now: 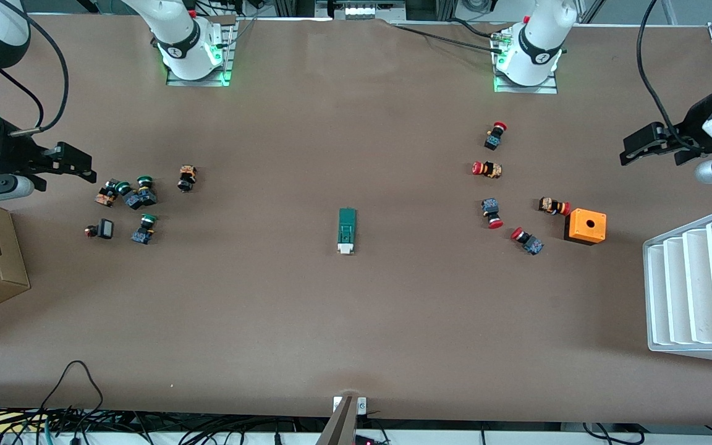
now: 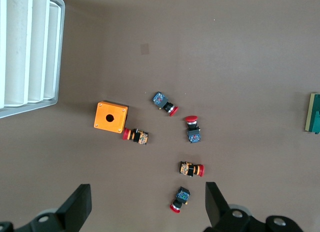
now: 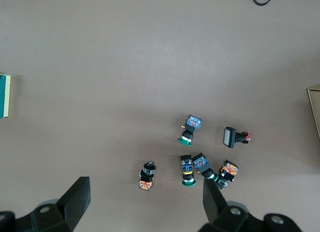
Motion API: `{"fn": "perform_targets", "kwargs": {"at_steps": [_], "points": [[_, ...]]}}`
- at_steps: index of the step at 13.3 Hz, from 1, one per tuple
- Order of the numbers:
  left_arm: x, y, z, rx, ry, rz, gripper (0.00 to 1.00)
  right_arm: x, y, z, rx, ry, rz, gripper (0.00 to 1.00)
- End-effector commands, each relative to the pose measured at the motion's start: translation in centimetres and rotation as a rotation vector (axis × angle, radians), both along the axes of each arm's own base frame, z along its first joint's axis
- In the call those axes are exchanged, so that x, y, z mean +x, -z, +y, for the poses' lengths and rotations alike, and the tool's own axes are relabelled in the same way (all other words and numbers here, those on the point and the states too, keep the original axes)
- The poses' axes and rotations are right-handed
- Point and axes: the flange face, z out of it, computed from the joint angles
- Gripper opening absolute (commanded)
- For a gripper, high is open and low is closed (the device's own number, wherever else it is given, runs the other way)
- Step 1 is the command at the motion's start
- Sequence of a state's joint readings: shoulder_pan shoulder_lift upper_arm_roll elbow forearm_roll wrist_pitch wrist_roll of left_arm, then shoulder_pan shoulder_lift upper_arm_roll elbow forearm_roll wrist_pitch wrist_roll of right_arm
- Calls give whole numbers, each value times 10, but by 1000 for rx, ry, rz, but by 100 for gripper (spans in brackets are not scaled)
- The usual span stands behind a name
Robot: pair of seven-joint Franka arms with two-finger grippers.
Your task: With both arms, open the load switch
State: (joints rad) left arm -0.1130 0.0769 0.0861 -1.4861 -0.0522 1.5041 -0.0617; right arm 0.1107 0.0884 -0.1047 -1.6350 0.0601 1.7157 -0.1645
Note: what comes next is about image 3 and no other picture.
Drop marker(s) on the black selector switch orange block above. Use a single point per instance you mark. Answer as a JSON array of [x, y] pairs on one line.
[[147, 178]]

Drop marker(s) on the brown cardboard box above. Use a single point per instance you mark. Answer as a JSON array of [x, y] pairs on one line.
[[315, 109]]

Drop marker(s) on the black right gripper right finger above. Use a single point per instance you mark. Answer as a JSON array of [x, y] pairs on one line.
[[213, 204]]

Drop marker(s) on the green load switch cream base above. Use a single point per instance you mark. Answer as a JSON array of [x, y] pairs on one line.
[[3, 96]]

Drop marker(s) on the green mushroom pushbutton blue block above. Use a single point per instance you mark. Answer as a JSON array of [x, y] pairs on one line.
[[192, 124]]

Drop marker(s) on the green pushbutton blue yellow block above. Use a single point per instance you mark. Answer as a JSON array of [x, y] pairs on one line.
[[187, 167]]

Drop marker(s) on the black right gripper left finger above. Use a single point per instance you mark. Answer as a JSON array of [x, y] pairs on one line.
[[75, 199]]

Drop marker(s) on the green-ringed pushbutton blue block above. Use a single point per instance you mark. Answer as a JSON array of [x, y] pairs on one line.
[[200, 162]]

